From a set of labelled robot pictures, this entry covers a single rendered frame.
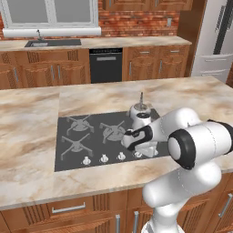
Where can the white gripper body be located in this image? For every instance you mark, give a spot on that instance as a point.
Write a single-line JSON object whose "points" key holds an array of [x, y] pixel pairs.
{"points": [[148, 149]]}

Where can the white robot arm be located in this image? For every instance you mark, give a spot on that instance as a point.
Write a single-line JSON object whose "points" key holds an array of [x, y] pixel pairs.
{"points": [[197, 142]]}

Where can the white and silver kettle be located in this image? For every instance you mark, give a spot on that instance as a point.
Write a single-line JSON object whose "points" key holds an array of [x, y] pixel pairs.
{"points": [[140, 119]]}

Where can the silver hob knob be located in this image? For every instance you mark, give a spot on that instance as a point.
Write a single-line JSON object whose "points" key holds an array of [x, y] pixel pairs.
{"points": [[104, 158], [121, 156], [86, 161], [137, 155]]}

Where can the dark grey gas hob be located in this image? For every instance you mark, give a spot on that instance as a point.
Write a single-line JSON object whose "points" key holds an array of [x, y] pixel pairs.
{"points": [[91, 145]]}

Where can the wooden cupboard door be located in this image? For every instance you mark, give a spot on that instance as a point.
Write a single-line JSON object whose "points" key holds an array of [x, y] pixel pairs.
{"points": [[142, 218], [91, 226], [218, 218]]}

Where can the wooden drawer front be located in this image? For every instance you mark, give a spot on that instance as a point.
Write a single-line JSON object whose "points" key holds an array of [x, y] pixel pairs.
{"points": [[100, 203]]}

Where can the wooden cupboard run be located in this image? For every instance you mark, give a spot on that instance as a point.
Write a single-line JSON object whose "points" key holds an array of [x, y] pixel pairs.
{"points": [[45, 69], [156, 62]]}

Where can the black dishwasher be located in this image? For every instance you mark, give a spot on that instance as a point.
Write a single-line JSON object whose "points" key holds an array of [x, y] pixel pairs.
{"points": [[106, 65]]}

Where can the silver fridge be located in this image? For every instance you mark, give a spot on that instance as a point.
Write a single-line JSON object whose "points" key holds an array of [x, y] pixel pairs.
{"points": [[214, 42]]}

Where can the dark sink basin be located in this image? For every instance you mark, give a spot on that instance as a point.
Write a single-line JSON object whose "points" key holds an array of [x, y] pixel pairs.
{"points": [[54, 43]]}

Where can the silver tap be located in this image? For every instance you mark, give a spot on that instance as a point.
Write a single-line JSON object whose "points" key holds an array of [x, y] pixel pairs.
{"points": [[39, 34]]}

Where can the white framed window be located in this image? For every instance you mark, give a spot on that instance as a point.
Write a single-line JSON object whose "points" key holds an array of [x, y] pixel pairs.
{"points": [[51, 16]]}

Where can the grey wall socket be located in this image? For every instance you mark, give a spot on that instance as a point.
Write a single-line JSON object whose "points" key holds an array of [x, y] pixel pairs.
{"points": [[169, 22]]}

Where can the wooden wall cupboards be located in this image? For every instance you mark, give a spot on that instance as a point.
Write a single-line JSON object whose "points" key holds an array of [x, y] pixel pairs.
{"points": [[145, 4]]}

